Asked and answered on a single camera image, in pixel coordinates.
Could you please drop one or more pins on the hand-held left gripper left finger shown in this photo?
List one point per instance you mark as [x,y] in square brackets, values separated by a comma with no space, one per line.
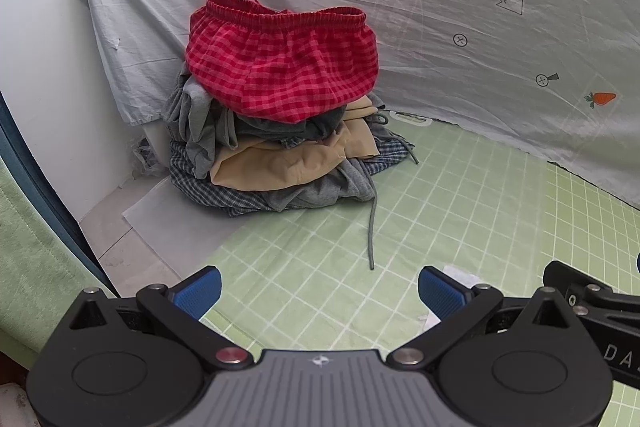
[199,293]

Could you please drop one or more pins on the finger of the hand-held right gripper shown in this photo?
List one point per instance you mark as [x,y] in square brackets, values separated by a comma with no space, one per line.
[580,287]

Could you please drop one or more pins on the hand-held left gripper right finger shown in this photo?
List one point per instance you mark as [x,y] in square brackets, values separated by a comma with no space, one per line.
[442,291]

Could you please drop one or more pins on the red checked shorts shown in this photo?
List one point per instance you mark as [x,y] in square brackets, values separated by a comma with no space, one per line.
[280,62]

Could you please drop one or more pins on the white paper scrap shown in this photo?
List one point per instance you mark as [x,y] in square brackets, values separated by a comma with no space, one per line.
[462,278]

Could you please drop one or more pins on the green grid mat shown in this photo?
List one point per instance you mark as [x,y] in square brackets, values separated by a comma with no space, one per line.
[450,207]

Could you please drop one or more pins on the blue plaid garment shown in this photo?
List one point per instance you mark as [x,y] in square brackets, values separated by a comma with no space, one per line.
[200,189]

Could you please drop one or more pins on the crumpled clear plastic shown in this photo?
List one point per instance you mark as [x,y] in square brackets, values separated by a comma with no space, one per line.
[145,157]

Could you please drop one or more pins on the beige garment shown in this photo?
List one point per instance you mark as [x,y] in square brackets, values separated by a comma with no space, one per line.
[280,162]

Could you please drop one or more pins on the green cloth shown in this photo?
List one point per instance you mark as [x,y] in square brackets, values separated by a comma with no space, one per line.
[35,247]

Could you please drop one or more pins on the white plastic tag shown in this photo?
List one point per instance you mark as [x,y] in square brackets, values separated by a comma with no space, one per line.
[411,118]

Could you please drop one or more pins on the carrot print grey sheet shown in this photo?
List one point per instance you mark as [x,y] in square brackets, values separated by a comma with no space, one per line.
[400,32]

